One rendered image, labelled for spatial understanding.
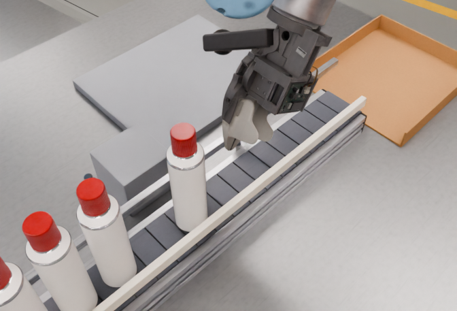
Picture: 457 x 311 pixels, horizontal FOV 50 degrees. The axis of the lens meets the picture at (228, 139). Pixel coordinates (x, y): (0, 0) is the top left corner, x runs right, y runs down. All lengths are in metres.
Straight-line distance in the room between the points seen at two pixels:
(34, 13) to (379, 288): 1.04
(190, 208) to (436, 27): 2.36
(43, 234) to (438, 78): 0.89
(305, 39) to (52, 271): 0.41
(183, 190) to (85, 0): 2.43
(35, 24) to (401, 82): 0.89
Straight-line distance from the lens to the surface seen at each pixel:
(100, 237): 0.62
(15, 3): 1.44
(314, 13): 0.61
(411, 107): 1.08
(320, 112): 0.95
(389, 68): 1.16
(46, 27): 1.32
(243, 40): 0.66
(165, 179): 0.73
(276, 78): 0.62
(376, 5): 2.99
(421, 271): 0.85
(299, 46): 0.62
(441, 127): 1.06
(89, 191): 0.58
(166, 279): 0.74
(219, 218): 0.74
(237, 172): 0.84
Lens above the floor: 1.54
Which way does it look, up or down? 48 degrees down
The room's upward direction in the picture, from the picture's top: straight up
